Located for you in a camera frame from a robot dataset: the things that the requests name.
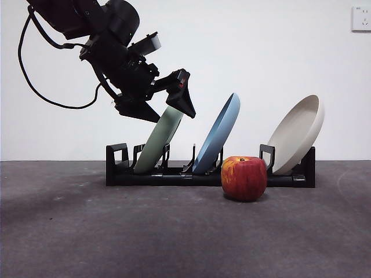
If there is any white wall socket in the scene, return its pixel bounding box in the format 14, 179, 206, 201
351, 6, 371, 32

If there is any blue plate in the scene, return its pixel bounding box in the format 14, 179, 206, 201
192, 92, 241, 175

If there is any thin black cable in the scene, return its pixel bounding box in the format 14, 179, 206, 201
17, 5, 102, 110

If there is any black plate rack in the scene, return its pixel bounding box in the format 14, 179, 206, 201
106, 143, 317, 188

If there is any beige plate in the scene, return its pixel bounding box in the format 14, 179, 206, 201
266, 94, 325, 175

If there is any thick black cable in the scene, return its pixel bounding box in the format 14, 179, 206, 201
27, 4, 90, 50

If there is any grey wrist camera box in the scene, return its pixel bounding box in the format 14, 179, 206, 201
132, 32, 162, 56

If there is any green plate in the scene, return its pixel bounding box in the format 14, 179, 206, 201
133, 105, 184, 175

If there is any red yellow apple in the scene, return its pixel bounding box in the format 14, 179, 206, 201
220, 155, 268, 203

